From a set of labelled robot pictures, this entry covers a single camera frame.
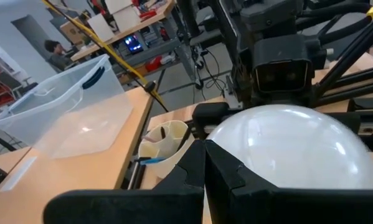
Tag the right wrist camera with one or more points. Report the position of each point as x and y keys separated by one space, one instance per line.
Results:
x=281 y=67

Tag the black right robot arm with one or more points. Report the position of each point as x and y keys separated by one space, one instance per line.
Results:
x=267 y=18

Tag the red tool bag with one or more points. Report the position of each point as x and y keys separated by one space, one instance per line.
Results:
x=153 y=63

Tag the person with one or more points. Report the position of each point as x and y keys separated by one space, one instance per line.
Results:
x=57 y=56

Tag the white globe lightbulb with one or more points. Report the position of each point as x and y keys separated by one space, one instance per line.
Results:
x=292 y=146

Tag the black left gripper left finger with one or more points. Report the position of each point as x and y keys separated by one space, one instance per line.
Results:
x=127 y=208

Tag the blue lit computer case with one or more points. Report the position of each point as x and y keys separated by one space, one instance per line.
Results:
x=132 y=43

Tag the white round pen holder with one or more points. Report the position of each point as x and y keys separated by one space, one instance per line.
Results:
x=167 y=155

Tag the blue pen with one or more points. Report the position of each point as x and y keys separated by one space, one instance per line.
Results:
x=152 y=160

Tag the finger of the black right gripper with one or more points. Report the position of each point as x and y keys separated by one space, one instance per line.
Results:
x=209 y=115
x=354 y=119

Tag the clear plastic storage bin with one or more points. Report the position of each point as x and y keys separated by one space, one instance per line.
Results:
x=64 y=109

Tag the pink pencil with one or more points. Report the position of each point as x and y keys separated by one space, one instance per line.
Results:
x=152 y=139

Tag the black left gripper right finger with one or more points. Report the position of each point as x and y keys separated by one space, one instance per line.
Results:
x=282 y=208

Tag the white cardboard box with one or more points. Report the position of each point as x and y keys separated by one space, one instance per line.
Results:
x=100 y=28
x=127 y=18

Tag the light wood desk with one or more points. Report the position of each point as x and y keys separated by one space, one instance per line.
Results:
x=64 y=183

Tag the wooden workbench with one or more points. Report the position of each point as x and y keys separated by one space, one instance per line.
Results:
x=136 y=21

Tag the slim black pen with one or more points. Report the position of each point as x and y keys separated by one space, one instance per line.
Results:
x=184 y=140

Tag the short black marker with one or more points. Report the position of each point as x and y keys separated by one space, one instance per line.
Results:
x=163 y=132

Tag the brown cardboard box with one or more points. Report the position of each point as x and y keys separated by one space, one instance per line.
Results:
x=72 y=31

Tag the black clamp knob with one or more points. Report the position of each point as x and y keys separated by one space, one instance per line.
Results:
x=150 y=87

